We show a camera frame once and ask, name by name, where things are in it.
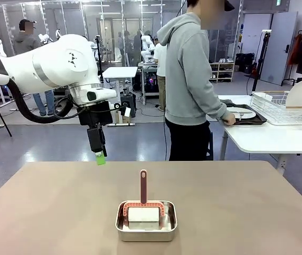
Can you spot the grey blue door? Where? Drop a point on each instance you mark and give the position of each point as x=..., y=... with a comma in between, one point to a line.
x=283, y=47

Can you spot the black bags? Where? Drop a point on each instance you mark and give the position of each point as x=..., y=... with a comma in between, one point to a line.
x=245, y=63

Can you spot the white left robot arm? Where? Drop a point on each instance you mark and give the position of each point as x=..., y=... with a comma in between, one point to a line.
x=47, y=66

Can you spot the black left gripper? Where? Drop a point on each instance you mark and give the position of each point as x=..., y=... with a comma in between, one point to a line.
x=95, y=114

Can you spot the white standing desk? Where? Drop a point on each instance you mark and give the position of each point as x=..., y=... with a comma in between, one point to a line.
x=120, y=72

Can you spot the orange hanging garment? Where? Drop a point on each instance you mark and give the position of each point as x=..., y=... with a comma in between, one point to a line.
x=295, y=51

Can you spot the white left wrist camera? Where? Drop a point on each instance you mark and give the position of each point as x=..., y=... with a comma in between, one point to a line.
x=126, y=111

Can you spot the person in grey hoodie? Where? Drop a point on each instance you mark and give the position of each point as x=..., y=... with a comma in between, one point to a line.
x=185, y=66

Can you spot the silver metal tin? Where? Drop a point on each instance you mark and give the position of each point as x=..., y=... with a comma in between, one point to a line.
x=145, y=236

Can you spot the brown plastic serving tray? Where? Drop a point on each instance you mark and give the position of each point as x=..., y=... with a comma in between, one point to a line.
x=259, y=119

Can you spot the red lint roller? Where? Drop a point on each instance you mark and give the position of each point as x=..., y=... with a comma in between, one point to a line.
x=142, y=186

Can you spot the person in dark grey jacket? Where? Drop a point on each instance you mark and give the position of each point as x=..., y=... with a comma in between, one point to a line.
x=26, y=42

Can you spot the shoe rack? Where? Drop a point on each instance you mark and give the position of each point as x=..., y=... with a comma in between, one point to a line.
x=221, y=70

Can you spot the person right hand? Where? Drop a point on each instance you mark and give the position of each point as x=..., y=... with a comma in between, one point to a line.
x=229, y=118

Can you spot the person right forearm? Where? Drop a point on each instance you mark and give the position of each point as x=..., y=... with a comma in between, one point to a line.
x=215, y=103

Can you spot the cardboard box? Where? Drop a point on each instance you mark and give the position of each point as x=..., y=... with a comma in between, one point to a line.
x=122, y=120

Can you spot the green exit sign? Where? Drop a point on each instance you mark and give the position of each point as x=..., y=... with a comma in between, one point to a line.
x=278, y=2

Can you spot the black camera tripod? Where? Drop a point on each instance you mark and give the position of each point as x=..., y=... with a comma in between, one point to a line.
x=101, y=58

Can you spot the dark plastic stool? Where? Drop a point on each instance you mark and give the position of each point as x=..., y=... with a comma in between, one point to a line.
x=129, y=99

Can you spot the white side table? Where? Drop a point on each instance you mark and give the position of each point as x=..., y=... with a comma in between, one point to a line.
x=272, y=138

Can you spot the person in white t-shirt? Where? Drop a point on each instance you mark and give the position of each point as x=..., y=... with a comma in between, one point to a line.
x=161, y=63

